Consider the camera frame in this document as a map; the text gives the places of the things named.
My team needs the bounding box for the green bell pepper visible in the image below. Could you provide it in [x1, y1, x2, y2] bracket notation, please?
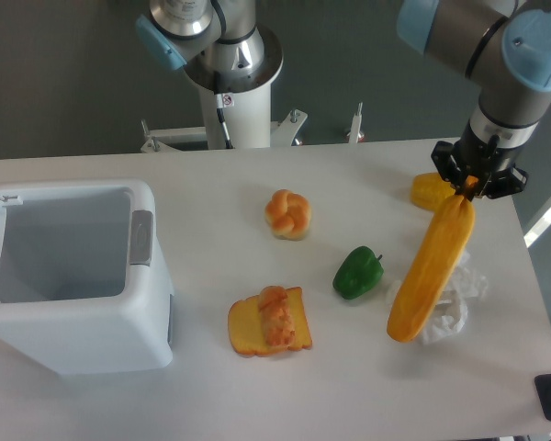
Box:
[332, 245, 385, 300]

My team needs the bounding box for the long orange bread loaf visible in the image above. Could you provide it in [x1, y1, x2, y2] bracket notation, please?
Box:
[387, 194, 475, 343]

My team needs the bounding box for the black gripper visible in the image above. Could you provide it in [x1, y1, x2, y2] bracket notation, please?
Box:
[431, 126, 528, 199]

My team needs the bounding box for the croissant pastry on toast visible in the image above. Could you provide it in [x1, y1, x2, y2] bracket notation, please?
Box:
[257, 286, 296, 348]

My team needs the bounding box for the knotted bread roll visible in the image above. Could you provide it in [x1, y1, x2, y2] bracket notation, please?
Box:
[264, 189, 312, 240]

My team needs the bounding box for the black cable on pedestal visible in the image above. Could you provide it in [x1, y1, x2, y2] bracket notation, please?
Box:
[213, 71, 234, 150]

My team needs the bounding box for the toast slice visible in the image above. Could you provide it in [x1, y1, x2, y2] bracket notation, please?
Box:
[228, 287, 312, 356]

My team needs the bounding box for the white levelling foot bracket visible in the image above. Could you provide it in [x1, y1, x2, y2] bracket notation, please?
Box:
[270, 108, 309, 147]

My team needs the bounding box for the large crumpled white paper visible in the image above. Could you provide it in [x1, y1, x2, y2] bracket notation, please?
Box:
[416, 250, 489, 345]

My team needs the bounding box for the white trash can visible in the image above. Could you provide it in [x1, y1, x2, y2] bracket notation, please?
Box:
[0, 178, 174, 375]

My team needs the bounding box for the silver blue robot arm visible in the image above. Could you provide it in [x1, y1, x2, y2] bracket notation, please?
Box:
[397, 1, 551, 199]

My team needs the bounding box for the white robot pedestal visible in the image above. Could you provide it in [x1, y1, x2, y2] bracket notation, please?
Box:
[140, 0, 309, 153]

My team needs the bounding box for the yellow bell pepper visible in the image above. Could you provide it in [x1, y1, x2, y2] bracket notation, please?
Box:
[410, 173, 455, 211]

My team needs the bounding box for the white levelling foot post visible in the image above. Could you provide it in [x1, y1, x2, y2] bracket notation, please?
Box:
[346, 102, 365, 144]

